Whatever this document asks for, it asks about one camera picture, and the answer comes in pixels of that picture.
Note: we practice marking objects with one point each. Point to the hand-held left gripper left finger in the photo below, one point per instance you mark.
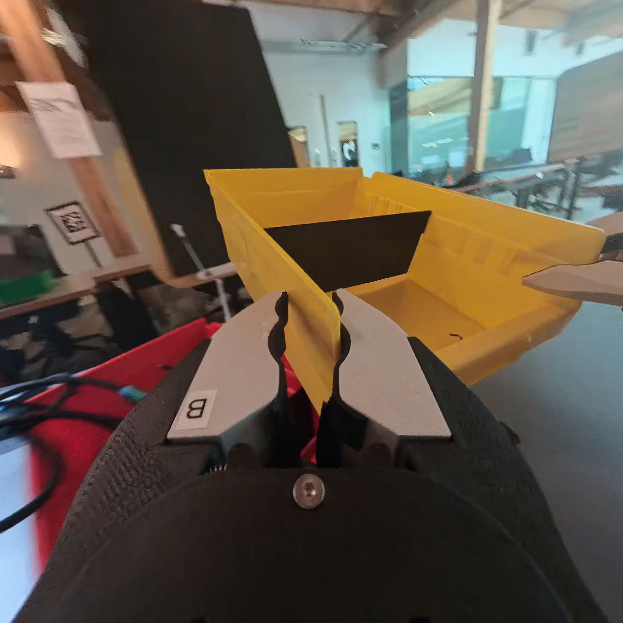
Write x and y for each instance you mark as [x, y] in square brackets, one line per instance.
[234, 369]

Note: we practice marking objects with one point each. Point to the red plastic bin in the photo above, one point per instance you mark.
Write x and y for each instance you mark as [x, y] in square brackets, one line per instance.
[72, 438]

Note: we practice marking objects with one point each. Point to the handwritten whiteboard on stand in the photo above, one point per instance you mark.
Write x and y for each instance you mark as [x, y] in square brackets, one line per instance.
[588, 112]

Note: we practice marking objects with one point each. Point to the black flat panel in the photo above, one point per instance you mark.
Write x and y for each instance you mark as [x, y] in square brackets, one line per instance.
[350, 249]

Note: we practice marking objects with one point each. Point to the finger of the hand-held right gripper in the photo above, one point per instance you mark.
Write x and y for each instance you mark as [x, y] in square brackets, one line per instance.
[584, 279]

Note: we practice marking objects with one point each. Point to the black board with wooden frame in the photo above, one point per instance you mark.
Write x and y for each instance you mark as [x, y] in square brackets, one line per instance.
[194, 121]

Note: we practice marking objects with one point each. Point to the wooden support post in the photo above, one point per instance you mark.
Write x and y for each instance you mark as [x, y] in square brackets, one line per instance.
[482, 87]

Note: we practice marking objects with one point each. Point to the yellow plastic bin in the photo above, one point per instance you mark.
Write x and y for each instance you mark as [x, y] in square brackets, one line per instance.
[487, 272]

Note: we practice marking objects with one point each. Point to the wooden workbench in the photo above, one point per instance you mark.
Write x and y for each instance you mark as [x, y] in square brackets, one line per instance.
[72, 287]

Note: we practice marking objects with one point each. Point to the white door with window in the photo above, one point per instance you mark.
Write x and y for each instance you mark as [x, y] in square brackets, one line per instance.
[349, 146]

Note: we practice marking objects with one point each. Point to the white paper notice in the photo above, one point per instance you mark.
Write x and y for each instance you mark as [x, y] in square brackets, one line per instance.
[61, 119]

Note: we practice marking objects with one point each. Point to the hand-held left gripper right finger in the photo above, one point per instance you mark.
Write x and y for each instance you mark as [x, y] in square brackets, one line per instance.
[390, 384]

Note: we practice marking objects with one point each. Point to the wooden office desk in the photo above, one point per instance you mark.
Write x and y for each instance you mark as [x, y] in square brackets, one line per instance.
[525, 178]

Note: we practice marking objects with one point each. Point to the green plastic bin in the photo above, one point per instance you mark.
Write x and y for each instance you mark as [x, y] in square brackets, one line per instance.
[24, 287]

